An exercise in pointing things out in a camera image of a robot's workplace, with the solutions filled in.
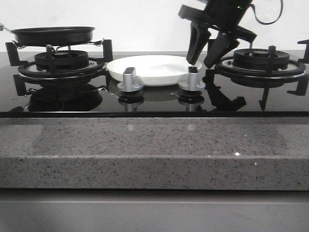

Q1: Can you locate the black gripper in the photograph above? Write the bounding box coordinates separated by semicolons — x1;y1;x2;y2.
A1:
179;0;257;68

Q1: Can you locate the white ceramic plate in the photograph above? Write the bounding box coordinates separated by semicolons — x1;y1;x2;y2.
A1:
107;55;191;87

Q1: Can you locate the black frying pan green handle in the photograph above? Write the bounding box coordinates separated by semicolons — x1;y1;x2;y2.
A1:
0;24;95;47

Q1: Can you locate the black gas burner head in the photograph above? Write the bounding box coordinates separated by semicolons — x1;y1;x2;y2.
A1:
232;48;290;71
34;50;89;71

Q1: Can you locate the silver stove knob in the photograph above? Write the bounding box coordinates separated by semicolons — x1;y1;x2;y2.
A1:
178;66;206;91
117;67;144;92

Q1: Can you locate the black pan support grate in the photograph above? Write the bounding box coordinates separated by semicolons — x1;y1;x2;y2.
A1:
203;45;309;111
6;40;113;96

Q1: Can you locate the black glass gas cooktop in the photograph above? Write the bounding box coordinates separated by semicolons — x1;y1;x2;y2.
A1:
0;52;309;118

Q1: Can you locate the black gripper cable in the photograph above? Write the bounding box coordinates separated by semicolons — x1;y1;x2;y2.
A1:
250;0;283;25

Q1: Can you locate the silver wire pan reducer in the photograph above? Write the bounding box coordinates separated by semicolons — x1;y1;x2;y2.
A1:
11;38;105;51

